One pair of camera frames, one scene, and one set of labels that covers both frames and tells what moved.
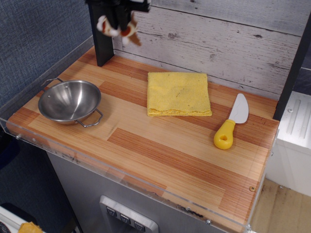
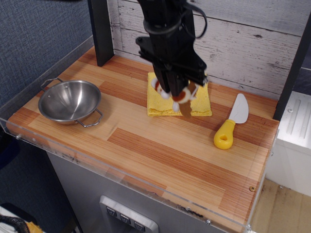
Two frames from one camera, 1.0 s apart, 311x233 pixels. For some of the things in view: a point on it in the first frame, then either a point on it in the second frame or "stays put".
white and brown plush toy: (127, 32) -> (181, 100)
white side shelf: (290, 166) stays put
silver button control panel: (120, 217) stays put
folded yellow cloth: (178, 94) stays put
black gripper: (115, 16) -> (174, 50)
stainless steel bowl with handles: (69, 102) stays put
